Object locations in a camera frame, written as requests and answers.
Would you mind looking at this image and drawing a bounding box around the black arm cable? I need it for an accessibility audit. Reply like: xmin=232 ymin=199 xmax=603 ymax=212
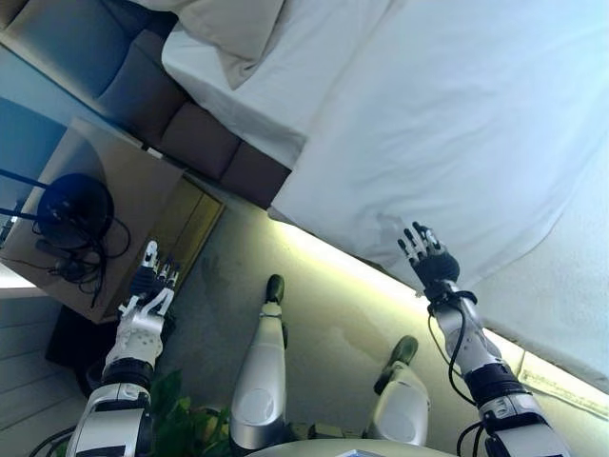
xmin=426 ymin=304 xmax=481 ymax=457
xmin=28 ymin=423 xmax=80 ymax=457

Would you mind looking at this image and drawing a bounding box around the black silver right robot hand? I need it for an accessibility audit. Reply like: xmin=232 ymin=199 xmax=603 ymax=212
xmin=396 ymin=221 xmax=462 ymax=296

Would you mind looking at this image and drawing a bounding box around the printed paper sheet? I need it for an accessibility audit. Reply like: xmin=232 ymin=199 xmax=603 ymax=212
xmin=518 ymin=351 xmax=609 ymax=420

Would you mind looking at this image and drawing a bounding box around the large beige pillow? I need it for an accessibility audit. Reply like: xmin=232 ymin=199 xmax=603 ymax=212
xmin=178 ymin=0 xmax=286 ymax=91

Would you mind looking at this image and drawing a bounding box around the silver robot leg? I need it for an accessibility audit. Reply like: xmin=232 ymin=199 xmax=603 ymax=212
xmin=229 ymin=274 xmax=290 ymax=451
xmin=363 ymin=335 xmax=433 ymax=447

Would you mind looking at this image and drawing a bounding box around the silver robot torso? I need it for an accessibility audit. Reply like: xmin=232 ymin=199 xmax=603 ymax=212
xmin=227 ymin=421 xmax=458 ymax=457

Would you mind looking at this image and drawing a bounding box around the wooden nightstand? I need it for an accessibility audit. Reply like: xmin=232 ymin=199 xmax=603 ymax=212
xmin=0 ymin=116 xmax=227 ymax=325

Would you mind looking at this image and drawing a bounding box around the green leafy plant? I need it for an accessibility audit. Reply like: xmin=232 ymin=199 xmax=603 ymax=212
xmin=47 ymin=368 xmax=234 ymax=457

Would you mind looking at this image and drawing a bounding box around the white duvet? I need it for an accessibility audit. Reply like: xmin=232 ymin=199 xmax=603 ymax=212
xmin=265 ymin=0 xmax=609 ymax=296

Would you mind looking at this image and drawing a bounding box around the silver right robot leg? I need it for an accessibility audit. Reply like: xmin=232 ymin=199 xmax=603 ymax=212
xmin=363 ymin=335 xmax=433 ymax=447

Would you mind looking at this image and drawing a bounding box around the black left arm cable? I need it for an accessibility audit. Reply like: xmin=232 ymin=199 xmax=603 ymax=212
xmin=28 ymin=423 xmax=80 ymax=457

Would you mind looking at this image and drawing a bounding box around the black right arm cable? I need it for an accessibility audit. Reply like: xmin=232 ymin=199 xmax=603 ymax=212
xmin=426 ymin=304 xmax=481 ymax=457

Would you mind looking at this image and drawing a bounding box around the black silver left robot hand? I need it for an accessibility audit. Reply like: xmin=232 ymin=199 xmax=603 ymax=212
xmin=130 ymin=240 xmax=181 ymax=301

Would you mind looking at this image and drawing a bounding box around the white fitted bed sheet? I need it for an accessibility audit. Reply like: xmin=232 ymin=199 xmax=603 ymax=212
xmin=161 ymin=0 xmax=396 ymax=170

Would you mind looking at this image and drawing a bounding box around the brown upholstered bed frame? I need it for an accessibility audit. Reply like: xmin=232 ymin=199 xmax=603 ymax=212
xmin=97 ymin=28 xmax=292 ymax=209

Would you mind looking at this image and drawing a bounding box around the silver left robot leg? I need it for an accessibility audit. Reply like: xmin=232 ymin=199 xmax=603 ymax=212
xmin=229 ymin=274 xmax=290 ymax=451

